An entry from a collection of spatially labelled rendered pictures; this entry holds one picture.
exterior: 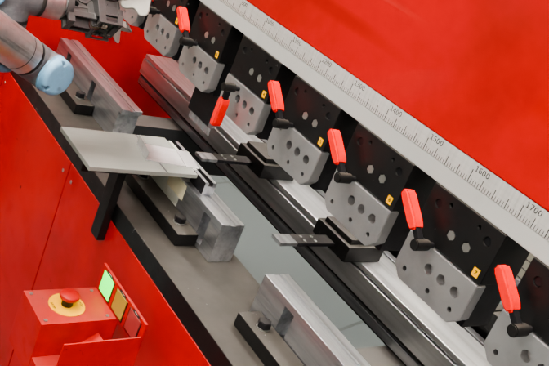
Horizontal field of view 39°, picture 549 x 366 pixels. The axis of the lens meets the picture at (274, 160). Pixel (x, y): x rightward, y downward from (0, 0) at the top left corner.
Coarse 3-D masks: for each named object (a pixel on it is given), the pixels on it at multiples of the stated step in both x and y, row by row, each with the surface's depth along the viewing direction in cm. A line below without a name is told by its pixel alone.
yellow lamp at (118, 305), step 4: (116, 292) 155; (120, 292) 154; (116, 296) 155; (120, 296) 153; (116, 300) 154; (120, 300) 153; (124, 300) 152; (112, 304) 156; (116, 304) 154; (120, 304) 153; (124, 304) 152; (112, 308) 156; (116, 308) 154; (120, 308) 153; (124, 308) 152; (116, 312) 154; (120, 312) 153; (120, 316) 153; (120, 320) 153
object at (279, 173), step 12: (240, 144) 198; (252, 144) 197; (264, 144) 200; (204, 156) 186; (216, 156) 189; (228, 156) 192; (240, 156) 195; (252, 156) 194; (264, 156) 192; (252, 168) 194; (264, 168) 191; (276, 168) 193; (288, 180) 197
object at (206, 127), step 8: (192, 96) 182; (200, 96) 179; (208, 96) 176; (216, 96) 174; (192, 104) 181; (200, 104) 179; (208, 104) 176; (192, 112) 183; (200, 112) 179; (208, 112) 176; (200, 120) 180; (208, 120) 176; (208, 128) 177
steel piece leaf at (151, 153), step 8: (144, 144) 175; (144, 152) 174; (152, 152) 177; (160, 152) 179; (168, 152) 181; (176, 152) 183; (152, 160) 173; (160, 160) 175; (168, 160) 177; (176, 160) 178
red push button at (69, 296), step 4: (64, 288) 153; (68, 288) 153; (60, 292) 151; (64, 292) 151; (68, 292) 151; (72, 292) 152; (76, 292) 152; (60, 296) 151; (64, 296) 150; (68, 296) 150; (72, 296) 151; (76, 296) 151; (64, 300) 150; (68, 300) 150; (72, 300) 150; (76, 300) 151; (64, 304) 151; (68, 304) 151; (72, 304) 152
